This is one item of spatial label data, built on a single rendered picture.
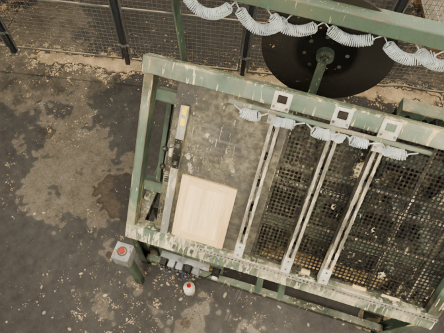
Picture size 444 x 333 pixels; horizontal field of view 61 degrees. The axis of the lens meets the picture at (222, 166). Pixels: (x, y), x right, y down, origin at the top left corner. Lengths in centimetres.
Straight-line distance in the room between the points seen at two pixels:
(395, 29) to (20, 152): 364
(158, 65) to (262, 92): 60
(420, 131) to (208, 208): 135
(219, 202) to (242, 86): 81
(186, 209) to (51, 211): 178
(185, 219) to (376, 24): 166
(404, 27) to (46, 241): 332
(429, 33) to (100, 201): 307
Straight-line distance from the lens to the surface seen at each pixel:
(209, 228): 264
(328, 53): 241
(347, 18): 222
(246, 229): 253
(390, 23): 224
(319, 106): 213
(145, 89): 234
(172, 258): 285
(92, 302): 365
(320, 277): 270
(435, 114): 250
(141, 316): 355
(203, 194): 251
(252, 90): 213
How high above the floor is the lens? 348
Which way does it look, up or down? 61 degrees down
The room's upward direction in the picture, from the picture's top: 6 degrees clockwise
